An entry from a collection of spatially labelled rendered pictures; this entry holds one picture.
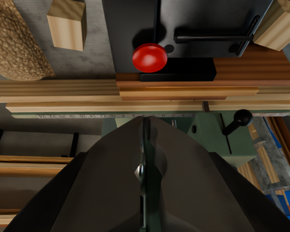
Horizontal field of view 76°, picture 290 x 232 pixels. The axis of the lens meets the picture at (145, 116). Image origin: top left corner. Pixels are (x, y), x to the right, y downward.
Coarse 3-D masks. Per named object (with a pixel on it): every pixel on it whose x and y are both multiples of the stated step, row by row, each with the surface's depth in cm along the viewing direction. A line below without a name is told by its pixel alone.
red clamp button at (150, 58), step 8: (136, 48) 15; (144, 48) 15; (152, 48) 15; (160, 48) 15; (136, 56) 15; (144, 56) 15; (152, 56) 15; (160, 56) 15; (136, 64) 16; (144, 64) 16; (152, 64) 16; (160, 64) 16
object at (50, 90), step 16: (0, 80) 36; (16, 80) 36; (48, 80) 36; (64, 80) 36; (80, 80) 36; (96, 80) 36; (112, 80) 36; (0, 96) 34; (16, 96) 34; (32, 96) 34; (48, 96) 34; (64, 96) 34; (80, 96) 34; (96, 96) 34; (112, 96) 34; (240, 96) 35; (256, 96) 35; (272, 96) 35; (288, 96) 35
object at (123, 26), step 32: (128, 0) 13; (160, 0) 14; (192, 0) 14; (224, 0) 14; (256, 0) 14; (128, 32) 15; (160, 32) 16; (192, 32) 16; (224, 32) 16; (128, 64) 18
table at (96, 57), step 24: (24, 0) 23; (48, 0) 23; (96, 0) 23; (48, 24) 26; (96, 24) 26; (48, 48) 30; (96, 48) 30; (288, 48) 30; (72, 72) 34; (96, 72) 34
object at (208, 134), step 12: (204, 120) 27; (216, 120) 27; (228, 120) 27; (192, 132) 28; (204, 132) 26; (216, 132) 26; (240, 132) 26; (204, 144) 25; (216, 144) 25; (228, 144) 25; (240, 144) 25; (252, 144) 25; (228, 156) 24; (240, 156) 24; (252, 156) 24
